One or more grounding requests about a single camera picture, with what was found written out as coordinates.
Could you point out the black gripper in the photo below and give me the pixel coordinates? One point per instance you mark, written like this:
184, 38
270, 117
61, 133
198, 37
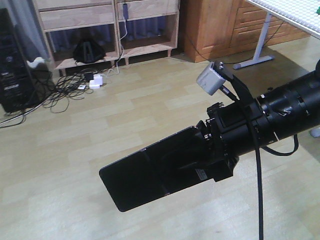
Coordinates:
229, 137

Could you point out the black foldable phone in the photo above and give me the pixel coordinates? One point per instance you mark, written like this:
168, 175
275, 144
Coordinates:
150, 173

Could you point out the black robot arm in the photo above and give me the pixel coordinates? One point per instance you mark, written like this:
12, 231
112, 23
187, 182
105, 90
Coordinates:
249, 123

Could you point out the grey desk leg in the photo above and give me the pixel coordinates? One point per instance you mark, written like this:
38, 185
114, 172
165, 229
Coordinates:
257, 58

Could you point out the white desk top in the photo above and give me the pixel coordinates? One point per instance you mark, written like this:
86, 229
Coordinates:
299, 13

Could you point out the orange wooden cabinet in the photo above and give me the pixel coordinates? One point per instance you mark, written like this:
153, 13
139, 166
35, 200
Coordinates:
211, 29

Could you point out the white power strip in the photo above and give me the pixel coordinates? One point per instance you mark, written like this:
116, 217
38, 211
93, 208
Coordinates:
96, 82

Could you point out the black bag on shelf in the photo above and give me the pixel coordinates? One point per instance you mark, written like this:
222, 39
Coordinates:
88, 51

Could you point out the light wooden shelf unit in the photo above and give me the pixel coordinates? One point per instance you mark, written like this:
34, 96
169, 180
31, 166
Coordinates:
123, 28

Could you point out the black computer tower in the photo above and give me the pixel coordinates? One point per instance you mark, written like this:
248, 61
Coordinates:
17, 87

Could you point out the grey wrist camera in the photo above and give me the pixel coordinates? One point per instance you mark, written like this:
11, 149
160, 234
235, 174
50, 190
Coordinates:
210, 80

